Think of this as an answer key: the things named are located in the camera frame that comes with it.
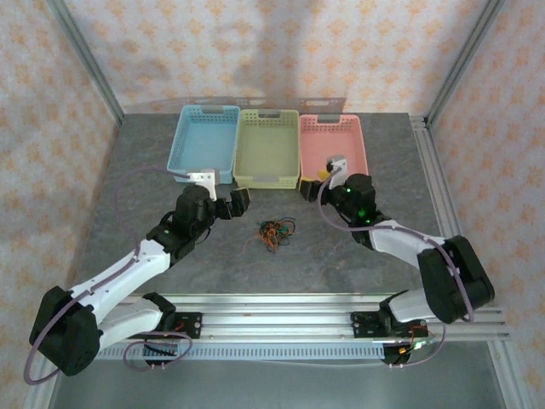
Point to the blue plastic basket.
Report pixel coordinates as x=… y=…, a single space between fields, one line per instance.
x=204 y=140

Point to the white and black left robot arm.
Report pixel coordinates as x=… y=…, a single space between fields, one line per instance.
x=127 y=272

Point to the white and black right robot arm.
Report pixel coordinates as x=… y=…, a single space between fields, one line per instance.
x=451 y=281

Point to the green plastic basket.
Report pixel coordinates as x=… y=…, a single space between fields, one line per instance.
x=266 y=145

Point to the aluminium mounting rail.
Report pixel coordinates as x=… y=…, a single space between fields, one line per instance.
x=277 y=317

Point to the black base connector box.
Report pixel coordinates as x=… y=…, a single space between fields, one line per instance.
x=159 y=351
x=391 y=355

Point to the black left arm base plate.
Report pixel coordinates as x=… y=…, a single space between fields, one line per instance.
x=191 y=326

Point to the perforated metal bracket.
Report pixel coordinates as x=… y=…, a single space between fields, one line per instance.
x=319 y=103

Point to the aluminium frame post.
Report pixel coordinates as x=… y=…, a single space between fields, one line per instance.
x=465 y=55
x=86 y=55

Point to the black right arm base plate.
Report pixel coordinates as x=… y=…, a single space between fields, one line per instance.
x=362 y=326

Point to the aluminium frame leg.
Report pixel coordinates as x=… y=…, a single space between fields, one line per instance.
x=40 y=398
x=508 y=375

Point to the aluminium side rail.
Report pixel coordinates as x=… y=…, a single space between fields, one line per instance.
x=434 y=170

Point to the pink plastic basket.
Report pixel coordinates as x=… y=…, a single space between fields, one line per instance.
x=332 y=136

